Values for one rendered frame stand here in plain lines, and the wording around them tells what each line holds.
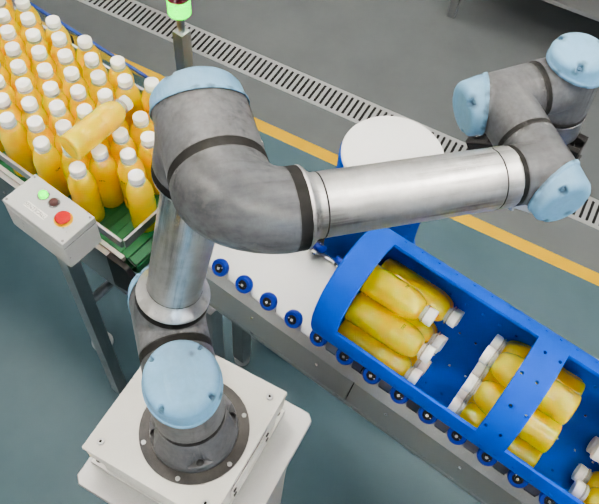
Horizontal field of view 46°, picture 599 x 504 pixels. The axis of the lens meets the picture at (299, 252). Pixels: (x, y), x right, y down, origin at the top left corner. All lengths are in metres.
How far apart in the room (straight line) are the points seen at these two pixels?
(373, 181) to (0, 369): 2.20
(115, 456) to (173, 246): 0.45
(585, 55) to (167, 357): 0.70
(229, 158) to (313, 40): 3.05
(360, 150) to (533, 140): 1.04
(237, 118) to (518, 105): 0.36
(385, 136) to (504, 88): 1.01
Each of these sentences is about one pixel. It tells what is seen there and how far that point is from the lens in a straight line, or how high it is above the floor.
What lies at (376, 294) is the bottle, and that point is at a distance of 1.50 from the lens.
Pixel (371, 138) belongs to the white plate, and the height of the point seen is 1.04.
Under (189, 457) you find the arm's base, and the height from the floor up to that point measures 1.30.
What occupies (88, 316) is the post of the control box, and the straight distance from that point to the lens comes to 2.13.
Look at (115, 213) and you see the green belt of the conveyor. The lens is 1.94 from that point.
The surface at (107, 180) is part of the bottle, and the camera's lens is 1.86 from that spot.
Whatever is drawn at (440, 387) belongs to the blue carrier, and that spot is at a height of 0.96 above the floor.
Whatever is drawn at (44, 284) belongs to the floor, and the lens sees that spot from 2.94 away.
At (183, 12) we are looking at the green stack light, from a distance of 2.03.
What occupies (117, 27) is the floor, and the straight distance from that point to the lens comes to 3.86.
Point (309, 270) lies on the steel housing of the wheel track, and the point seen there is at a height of 0.93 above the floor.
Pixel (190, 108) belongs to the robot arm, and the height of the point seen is 1.88.
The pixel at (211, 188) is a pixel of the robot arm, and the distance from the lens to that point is 0.74.
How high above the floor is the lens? 2.45
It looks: 57 degrees down
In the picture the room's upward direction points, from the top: 7 degrees clockwise
